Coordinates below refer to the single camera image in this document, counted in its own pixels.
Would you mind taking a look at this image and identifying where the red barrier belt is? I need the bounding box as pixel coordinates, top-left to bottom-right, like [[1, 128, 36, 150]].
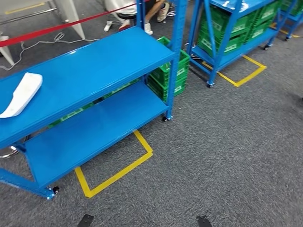
[[0, 0, 152, 48]]

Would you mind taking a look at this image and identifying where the black robot foot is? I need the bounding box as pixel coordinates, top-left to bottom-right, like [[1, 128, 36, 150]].
[[77, 214, 94, 227], [196, 215, 213, 227]]

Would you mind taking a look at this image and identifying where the blue metal shelf rack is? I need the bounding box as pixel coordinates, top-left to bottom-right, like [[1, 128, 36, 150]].
[[0, 0, 191, 201], [187, 0, 298, 88], [279, 0, 303, 41]]

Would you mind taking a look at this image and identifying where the black robot left foot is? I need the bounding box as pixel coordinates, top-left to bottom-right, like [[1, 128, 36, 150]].
[[77, 214, 94, 227]]

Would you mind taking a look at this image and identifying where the white curved plastic part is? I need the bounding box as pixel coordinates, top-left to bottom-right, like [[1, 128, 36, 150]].
[[0, 72, 43, 119]]

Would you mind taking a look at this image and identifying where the white floor cable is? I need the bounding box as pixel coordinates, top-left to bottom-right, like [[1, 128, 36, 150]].
[[0, 31, 100, 71]]

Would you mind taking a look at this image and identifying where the black robot right foot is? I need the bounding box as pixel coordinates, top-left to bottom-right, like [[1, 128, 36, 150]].
[[196, 215, 213, 227]]

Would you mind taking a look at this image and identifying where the person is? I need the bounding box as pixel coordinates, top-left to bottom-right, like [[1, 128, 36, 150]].
[[156, 0, 171, 23], [104, 0, 154, 35]]

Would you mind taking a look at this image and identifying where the white desk frame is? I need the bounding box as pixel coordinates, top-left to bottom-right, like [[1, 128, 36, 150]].
[[0, 0, 85, 66]]

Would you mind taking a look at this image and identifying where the black stanchion with chrome base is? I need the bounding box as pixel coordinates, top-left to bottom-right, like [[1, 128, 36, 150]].
[[0, 134, 30, 159]]

